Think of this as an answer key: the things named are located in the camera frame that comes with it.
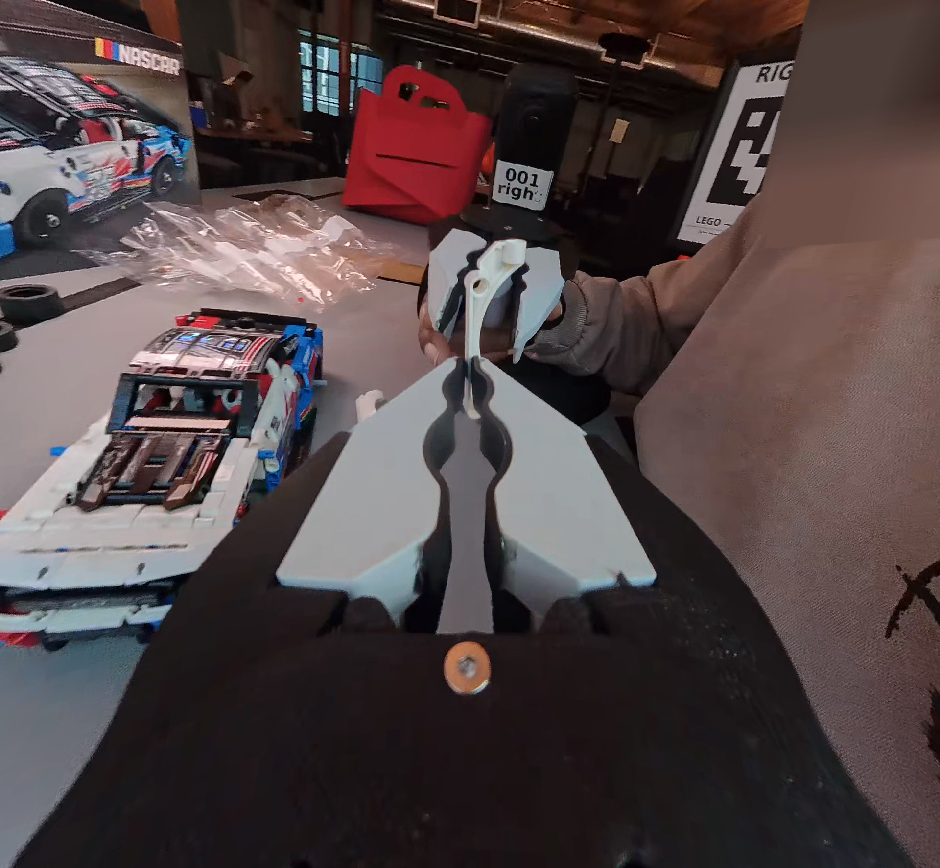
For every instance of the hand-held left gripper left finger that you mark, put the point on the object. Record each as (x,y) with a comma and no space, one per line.
(352,515)

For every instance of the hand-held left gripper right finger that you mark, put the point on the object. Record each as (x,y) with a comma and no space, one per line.
(558,515)

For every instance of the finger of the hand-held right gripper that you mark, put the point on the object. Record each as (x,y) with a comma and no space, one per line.
(543,288)
(448,266)

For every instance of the white wheel arch piece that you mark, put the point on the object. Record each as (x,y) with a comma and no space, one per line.
(477,324)
(365,404)

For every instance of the brick-built toy race car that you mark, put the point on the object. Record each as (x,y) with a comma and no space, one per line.
(110,530)

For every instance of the person's right forearm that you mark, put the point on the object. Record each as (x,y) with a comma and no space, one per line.
(646,317)

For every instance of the grey desk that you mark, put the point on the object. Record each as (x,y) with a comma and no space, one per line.
(367,339)

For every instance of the person's right hand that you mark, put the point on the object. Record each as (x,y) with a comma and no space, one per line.
(433,350)

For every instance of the red felt bag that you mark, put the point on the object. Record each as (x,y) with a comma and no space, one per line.
(411,148)

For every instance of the white marker sign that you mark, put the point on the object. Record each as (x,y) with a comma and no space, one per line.
(734,148)

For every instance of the clear plastic bag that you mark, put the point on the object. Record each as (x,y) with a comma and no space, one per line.
(242,251)

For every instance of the person's beige sweatshirt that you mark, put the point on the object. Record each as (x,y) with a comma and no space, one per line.
(808,442)

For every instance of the toy car set box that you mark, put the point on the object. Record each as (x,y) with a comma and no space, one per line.
(88,148)

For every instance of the black toy tyre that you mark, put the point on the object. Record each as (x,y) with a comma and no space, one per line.
(29,302)

